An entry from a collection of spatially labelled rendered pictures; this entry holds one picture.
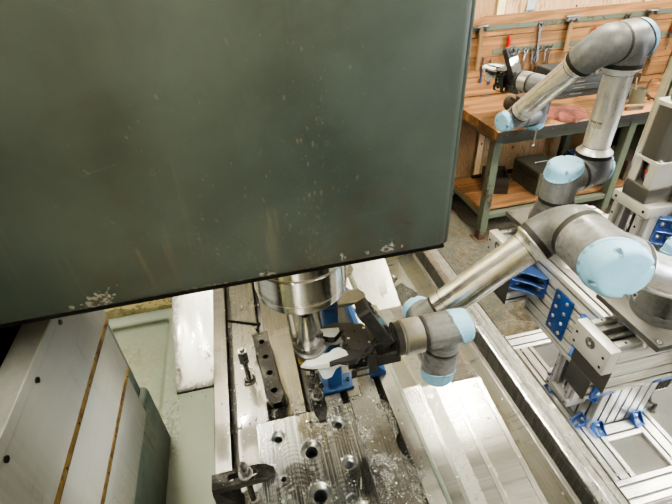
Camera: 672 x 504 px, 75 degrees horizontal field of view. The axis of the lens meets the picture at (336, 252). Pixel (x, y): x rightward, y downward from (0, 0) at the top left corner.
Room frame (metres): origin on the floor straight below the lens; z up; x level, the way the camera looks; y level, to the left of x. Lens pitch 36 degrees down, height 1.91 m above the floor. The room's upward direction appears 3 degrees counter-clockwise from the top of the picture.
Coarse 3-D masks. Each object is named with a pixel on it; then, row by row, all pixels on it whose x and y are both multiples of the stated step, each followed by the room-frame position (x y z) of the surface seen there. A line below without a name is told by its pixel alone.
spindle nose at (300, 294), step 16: (320, 272) 0.52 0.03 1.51; (336, 272) 0.54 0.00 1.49; (256, 288) 0.55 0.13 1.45; (272, 288) 0.52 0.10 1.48; (288, 288) 0.51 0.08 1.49; (304, 288) 0.51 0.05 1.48; (320, 288) 0.52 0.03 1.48; (336, 288) 0.54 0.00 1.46; (272, 304) 0.53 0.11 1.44; (288, 304) 0.51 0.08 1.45; (304, 304) 0.51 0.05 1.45; (320, 304) 0.52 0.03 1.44
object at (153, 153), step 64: (0, 0) 0.42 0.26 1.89; (64, 0) 0.43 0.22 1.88; (128, 0) 0.44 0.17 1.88; (192, 0) 0.45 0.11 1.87; (256, 0) 0.46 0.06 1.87; (320, 0) 0.48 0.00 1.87; (384, 0) 0.49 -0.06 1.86; (448, 0) 0.50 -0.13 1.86; (0, 64) 0.42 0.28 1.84; (64, 64) 0.43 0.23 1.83; (128, 64) 0.44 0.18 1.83; (192, 64) 0.45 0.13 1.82; (256, 64) 0.46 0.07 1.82; (320, 64) 0.48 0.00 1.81; (384, 64) 0.49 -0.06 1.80; (448, 64) 0.50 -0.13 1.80; (0, 128) 0.41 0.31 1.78; (64, 128) 0.42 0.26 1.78; (128, 128) 0.44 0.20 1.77; (192, 128) 0.45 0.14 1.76; (256, 128) 0.46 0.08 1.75; (320, 128) 0.47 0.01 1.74; (384, 128) 0.49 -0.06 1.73; (448, 128) 0.50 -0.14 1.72; (0, 192) 0.41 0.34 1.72; (64, 192) 0.42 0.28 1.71; (128, 192) 0.43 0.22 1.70; (192, 192) 0.44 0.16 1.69; (256, 192) 0.46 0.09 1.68; (320, 192) 0.47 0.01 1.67; (384, 192) 0.49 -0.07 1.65; (448, 192) 0.51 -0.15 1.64; (0, 256) 0.40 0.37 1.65; (64, 256) 0.41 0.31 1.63; (128, 256) 0.43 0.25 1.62; (192, 256) 0.44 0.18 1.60; (256, 256) 0.46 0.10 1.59; (320, 256) 0.47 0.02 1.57; (384, 256) 0.49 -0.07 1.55; (0, 320) 0.39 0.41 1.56
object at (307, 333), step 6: (300, 318) 0.58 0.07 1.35; (306, 318) 0.58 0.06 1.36; (312, 318) 0.58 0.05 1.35; (300, 324) 0.58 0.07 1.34; (306, 324) 0.58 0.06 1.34; (312, 324) 0.58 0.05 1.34; (300, 330) 0.58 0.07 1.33; (306, 330) 0.57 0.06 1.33; (312, 330) 0.58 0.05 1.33; (300, 336) 0.58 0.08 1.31; (306, 336) 0.57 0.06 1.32; (312, 336) 0.57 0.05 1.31; (318, 336) 0.58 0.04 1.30; (300, 342) 0.57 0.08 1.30; (306, 342) 0.57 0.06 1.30; (312, 342) 0.57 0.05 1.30
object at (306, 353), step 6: (318, 330) 0.61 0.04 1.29; (294, 336) 0.60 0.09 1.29; (294, 342) 0.60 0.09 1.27; (318, 342) 0.58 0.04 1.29; (324, 342) 0.58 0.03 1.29; (294, 348) 0.57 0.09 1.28; (300, 348) 0.57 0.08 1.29; (306, 348) 0.57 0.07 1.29; (312, 348) 0.57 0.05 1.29; (318, 348) 0.57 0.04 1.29; (324, 348) 0.58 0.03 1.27; (300, 354) 0.57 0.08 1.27; (306, 354) 0.56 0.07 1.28; (312, 354) 0.57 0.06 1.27; (318, 354) 0.57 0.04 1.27
